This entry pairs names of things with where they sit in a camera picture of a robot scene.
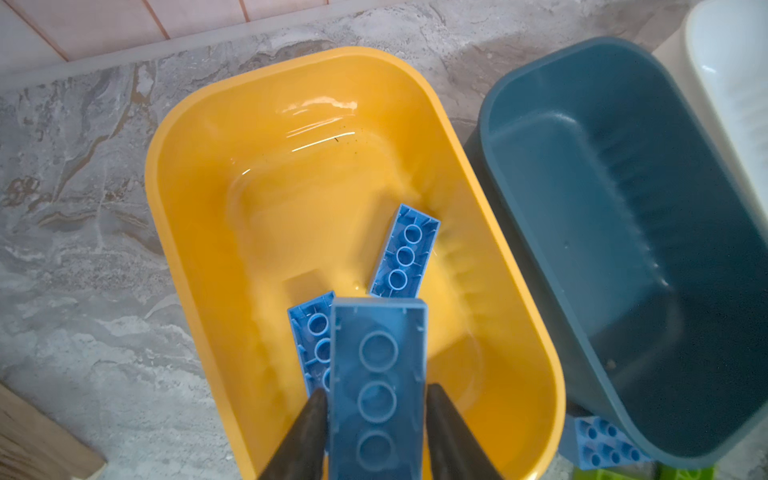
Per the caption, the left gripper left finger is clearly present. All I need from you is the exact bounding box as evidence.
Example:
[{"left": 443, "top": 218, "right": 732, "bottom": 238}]
[{"left": 258, "top": 389, "right": 328, "bottom": 480}]

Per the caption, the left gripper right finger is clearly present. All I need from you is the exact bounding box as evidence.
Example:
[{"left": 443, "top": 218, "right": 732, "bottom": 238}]
[{"left": 426, "top": 383, "right": 502, "bottom": 480}]

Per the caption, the blue lego brick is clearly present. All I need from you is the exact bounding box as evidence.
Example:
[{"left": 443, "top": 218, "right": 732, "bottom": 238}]
[
  {"left": 558, "top": 415, "right": 652, "bottom": 470},
  {"left": 368, "top": 204, "right": 441, "bottom": 298},
  {"left": 328, "top": 298, "right": 428, "bottom": 479},
  {"left": 287, "top": 291, "right": 335, "bottom": 396}
]

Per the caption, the green lego brick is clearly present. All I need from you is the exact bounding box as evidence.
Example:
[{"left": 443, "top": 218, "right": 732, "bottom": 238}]
[
  {"left": 571, "top": 467, "right": 657, "bottom": 480},
  {"left": 658, "top": 465, "right": 716, "bottom": 480}
]

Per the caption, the purple paperback book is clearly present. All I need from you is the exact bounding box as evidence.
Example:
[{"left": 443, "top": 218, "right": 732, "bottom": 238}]
[{"left": 1, "top": 386, "right": 108, "bottom": 479}]

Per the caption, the yellow plastic bin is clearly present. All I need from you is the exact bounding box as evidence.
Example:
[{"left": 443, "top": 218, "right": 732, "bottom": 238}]
[{"left": 145, "top": 47, "right": 565, "bottom": 479}]

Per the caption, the teal plastic bin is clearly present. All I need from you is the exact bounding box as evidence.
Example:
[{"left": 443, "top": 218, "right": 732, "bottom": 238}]
[{"left": 464, "top": 37, "right": 767, "bottom": 469}]

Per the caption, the white plastic bin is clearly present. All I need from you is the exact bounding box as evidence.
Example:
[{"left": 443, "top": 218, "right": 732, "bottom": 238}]
[{"left": 653, "top": 0, "right": 767, "bottom": 226}]

